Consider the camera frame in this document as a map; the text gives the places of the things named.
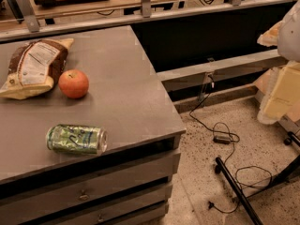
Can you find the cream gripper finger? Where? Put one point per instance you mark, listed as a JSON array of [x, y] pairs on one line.
[[280, 87], [271, 36]]

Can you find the green soda can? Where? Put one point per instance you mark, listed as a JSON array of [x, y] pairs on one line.
[[79, 140]]

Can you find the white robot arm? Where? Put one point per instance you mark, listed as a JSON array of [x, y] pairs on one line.
[[289, 45]]

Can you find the black power adapter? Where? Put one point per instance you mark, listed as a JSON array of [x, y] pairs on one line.
[[222, 139]]

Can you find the black stand leg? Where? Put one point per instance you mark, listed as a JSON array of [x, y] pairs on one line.
[[244, 192]]

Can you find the grey drawer cabinet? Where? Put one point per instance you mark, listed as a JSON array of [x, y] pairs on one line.
[[130, 183]]

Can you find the red apple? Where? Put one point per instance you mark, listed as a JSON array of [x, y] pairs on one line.
[[73, 83]]

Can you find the brown chip bag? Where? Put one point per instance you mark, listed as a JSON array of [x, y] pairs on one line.
[[35, 68]]

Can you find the metal rail frame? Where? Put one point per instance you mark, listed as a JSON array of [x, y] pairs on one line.
[[180, 47]]

